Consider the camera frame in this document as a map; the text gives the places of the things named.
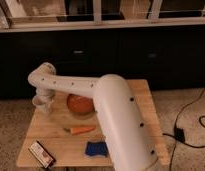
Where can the dark cabinet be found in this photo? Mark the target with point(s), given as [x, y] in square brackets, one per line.
[167, 57]

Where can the wooden table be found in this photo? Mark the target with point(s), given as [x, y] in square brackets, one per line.
[69, 150]

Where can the white ceramic cup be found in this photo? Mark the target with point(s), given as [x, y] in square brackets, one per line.
[43, 104]

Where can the orange carrot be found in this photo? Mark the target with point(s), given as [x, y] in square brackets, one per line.
[79, 129]

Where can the blue sponge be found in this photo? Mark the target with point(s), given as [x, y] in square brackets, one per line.
[96, 148]

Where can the orange ceramic bowl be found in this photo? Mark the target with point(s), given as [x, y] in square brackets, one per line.
[79, 105]

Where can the black power adapter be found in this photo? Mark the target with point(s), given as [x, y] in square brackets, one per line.
[179, 134]

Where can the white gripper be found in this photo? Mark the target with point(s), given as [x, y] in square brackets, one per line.
[44, 96]

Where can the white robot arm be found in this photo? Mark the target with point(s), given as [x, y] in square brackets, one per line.
[128, 140]

